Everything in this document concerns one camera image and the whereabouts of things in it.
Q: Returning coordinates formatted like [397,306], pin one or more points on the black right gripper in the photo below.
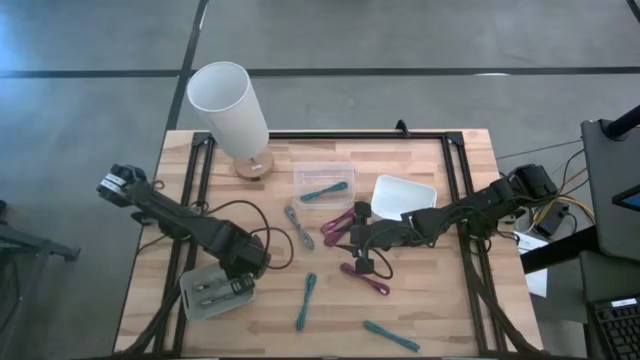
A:
[375,235]

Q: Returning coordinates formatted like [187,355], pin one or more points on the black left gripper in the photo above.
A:
[245,255]

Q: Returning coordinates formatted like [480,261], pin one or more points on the white plastic bin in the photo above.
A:
[405,195]

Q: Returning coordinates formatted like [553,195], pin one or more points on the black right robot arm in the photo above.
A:
[475,205]

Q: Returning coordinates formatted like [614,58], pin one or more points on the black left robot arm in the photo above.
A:
[165,210]

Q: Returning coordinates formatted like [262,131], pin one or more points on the pale grey plastic bin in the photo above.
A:
[215,311]

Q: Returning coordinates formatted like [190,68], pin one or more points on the clear plastic container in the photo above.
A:
[325,172]

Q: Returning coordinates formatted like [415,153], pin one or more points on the white shade wooden base lamp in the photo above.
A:
[225,105]

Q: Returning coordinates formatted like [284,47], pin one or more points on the white paper sheet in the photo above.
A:
[537,285]

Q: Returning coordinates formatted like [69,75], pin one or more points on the black power brick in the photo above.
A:
[550,225]

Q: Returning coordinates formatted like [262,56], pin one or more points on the black floor stand legs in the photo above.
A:
[40,246]

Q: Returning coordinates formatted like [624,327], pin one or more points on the black desk beam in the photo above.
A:
[560,250]

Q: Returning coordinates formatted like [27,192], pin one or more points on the black keyboard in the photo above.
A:
[620,330]

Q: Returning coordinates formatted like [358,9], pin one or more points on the small screen black bezel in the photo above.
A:
[631,200]

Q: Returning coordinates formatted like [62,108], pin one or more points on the black pole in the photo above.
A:
[622,125]

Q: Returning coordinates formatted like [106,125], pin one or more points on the black aluminium table frame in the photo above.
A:
[350,135]

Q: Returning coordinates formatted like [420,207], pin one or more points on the small black mount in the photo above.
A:
[402,129]

